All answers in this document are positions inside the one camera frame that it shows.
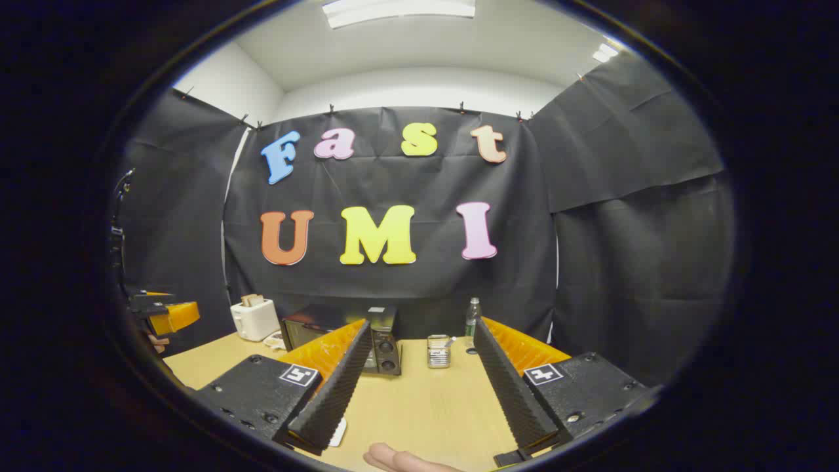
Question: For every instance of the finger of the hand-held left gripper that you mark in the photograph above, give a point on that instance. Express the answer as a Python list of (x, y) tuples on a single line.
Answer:
[(152, 305)]

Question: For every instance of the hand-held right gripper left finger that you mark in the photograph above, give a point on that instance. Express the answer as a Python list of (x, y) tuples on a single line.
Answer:
[(331, 400)]

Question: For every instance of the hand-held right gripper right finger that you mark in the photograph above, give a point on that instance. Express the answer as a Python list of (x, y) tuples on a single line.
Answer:
[(514, 393)]

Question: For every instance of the black electric oven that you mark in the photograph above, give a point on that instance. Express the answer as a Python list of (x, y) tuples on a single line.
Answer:
[(314, 321)]

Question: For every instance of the white oval plate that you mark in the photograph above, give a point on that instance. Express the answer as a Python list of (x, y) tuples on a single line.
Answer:
[(337, 434)]

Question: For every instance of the white divided plate with grains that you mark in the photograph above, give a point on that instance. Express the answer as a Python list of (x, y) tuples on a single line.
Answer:
[(275, 341)]

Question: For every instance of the clear plastic water bottle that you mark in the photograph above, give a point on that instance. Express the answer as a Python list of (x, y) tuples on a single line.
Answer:
[(472, 321)]

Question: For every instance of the clear glass jar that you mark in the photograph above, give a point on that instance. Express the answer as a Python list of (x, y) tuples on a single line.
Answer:
[(438, 354)]

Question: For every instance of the white toaster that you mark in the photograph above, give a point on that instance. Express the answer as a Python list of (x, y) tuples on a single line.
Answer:
[(254, 319)]

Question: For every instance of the black backdrop cloth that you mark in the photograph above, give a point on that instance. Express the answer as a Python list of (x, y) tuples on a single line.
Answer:
[(393, 288)]

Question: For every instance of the small ceiling light panel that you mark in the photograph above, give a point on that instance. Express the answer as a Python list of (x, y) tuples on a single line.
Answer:
[(604, 52)]

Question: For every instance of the long ceiling light panel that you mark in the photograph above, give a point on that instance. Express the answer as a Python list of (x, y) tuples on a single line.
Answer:
[(400, 10)]

